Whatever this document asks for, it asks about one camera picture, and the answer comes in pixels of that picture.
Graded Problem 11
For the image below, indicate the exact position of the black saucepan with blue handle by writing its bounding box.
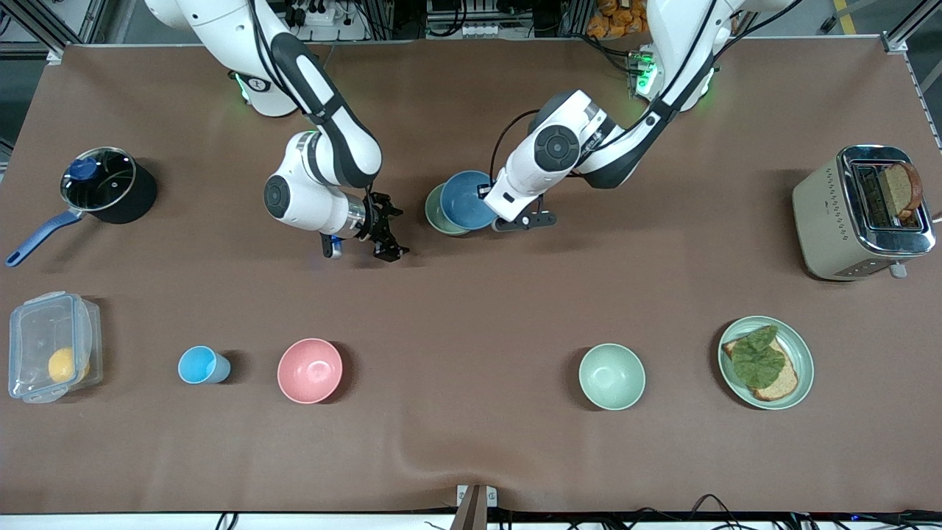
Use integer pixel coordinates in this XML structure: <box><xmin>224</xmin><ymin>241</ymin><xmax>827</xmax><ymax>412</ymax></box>
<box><xmin>6</xmin><ymin>147</ymin><xmax>157</xmax><ymax>267</ymax></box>

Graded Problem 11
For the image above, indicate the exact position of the light blue cup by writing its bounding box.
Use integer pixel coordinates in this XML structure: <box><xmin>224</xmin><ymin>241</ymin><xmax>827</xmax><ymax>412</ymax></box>
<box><xmin>177</xmin><ymin>346</ymin><xmax>231</xmax><ymax>385</ymax></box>

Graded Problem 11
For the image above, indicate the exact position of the pale green bowl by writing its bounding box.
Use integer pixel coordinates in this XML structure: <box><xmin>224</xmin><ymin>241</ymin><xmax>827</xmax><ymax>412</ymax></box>
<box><xmin>425</xmin><ymin>183</ymin><xmax>472</xmax><ymax>236</ymax></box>
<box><xmin>578</xmin><ymin>343</ymin><xmax>646</xmax><ymax>411</ymax></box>

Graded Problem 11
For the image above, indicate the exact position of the clear plastic lidded container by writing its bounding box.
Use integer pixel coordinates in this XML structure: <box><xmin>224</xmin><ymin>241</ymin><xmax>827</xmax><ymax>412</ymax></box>
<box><xmin>9</xmin><ymin>292</ymin><xmax>104</xmax><ymax>404</ymax></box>

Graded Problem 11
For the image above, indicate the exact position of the green lettuce leaf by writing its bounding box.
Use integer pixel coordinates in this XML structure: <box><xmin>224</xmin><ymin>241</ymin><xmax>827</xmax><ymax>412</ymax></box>
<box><xmin>731</xmin><ymin>325</ymin><xmax>788</xmax><ymax>389</ymax></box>

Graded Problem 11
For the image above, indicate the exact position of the glass lid with blue knob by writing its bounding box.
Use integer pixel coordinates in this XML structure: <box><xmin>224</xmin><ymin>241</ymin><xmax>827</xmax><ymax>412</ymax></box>
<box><xmin>60</xmin><ymin>147</ymin><xmax>138</xmax><ymax>212</ymax></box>

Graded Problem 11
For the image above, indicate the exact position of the brown toast slice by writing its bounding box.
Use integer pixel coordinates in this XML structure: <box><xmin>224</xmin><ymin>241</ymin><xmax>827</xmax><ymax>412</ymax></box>
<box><xmin>878</xmin><ymin>162</ymin><xmax>924</xmax><ymax>220</ymax></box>

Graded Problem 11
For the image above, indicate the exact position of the beige and chrome toaster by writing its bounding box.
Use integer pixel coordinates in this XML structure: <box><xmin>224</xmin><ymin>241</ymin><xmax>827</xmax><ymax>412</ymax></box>
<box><xmin>792</xmin><ymin>145</ymin><xmax>937</xmax><ymax>281</ymax></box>

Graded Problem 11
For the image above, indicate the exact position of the blue bowl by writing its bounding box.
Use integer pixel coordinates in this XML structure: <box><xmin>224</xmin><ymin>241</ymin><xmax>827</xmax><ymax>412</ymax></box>
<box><xmin>439</xmin><ymin>171</ymin><xmax>500</xmax><ymax>231</ymax></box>

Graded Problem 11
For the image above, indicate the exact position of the bread slice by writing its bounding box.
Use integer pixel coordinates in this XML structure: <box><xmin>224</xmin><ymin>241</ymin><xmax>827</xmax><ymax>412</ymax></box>
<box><xmin>722</xmin><ymin>335</ymin><xmax>799</xmax><ymax>402</ymax></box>

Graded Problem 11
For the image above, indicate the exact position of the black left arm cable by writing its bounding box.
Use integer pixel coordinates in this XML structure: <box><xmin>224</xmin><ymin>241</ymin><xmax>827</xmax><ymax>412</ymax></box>
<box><xmin>489</xmin><ymin>109</ymin><xmax>545</xmax><ymax>181</ymax></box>

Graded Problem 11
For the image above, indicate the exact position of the white power strip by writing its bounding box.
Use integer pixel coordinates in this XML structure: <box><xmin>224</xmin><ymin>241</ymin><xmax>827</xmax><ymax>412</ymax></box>
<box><xmin>291</xmin><ymin>4</ymin><xmax>369</xmax><ymax>41</ymax></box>

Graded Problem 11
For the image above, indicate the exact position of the pale green plate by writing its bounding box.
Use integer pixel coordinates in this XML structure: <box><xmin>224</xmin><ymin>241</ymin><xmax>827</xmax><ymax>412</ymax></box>
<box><xmin>718</xmin><ymin>316</ymin><xmax>815</xmax><ymax>411</ymax></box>

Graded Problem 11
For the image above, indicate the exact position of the metal table edge bracket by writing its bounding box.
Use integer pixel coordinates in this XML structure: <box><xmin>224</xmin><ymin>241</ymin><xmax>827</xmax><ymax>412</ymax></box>
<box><xmin>456</xmin><ymin>484</ymin><xmax>497</xmax><ymax>530</ymax></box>

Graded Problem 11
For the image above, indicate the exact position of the yellow lemon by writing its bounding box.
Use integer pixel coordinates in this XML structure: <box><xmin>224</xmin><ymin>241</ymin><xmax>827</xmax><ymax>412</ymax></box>
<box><xmin>48</xmin><ymin>347</ymin><xmax>91</xmax><ymax>384</ymax></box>

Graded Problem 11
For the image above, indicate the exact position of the pink bowl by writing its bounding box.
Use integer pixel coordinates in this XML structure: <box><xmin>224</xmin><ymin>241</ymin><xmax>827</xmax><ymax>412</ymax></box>
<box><xmin>277</xmin><ymin>338</ymin><xmax>344</xmax><ymax>405</ymax></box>

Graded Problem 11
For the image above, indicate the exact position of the bag of orange buns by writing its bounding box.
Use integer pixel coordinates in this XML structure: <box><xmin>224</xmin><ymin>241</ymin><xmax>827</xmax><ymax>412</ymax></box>
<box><xmin>587</xmin><ymin>0</ymin><xmax>648</xmax><ymax>39</ymax></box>

